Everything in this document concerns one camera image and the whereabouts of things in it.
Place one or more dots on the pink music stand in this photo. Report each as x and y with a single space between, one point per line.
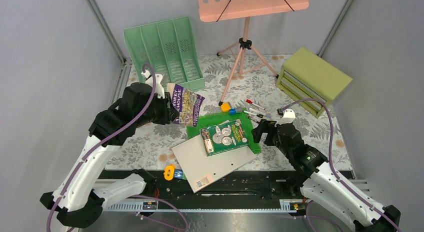
218 10

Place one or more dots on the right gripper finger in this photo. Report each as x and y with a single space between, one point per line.
265 124
257 134

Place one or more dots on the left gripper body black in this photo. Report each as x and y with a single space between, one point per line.
161 109

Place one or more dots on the orange blue green block stack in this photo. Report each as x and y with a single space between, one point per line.
171 172

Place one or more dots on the purple Treehouse book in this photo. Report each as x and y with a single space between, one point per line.
187 103

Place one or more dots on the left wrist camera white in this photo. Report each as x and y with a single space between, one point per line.
153 82

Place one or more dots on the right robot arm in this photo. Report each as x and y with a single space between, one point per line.
324 185

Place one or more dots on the yellow toy block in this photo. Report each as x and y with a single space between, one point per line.
225 107

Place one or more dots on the black capped marker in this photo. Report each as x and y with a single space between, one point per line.
255 117

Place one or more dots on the green plastic folder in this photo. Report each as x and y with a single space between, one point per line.
217 118

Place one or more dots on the yellow-green drawer cabinet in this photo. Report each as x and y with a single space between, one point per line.
306 75

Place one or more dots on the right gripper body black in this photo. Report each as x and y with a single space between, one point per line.
276 140

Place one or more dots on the floral table mat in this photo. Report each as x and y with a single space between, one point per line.
151 146

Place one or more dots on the green desktop file organizer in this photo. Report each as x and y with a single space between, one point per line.
169 47

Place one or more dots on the blue capped marker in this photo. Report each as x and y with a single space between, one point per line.
262 113

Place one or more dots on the white binder folder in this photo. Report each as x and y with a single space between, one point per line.
202 170

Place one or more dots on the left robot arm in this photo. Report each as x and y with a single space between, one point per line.
77 203

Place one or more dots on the blue grey toy piece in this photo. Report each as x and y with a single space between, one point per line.
236 110

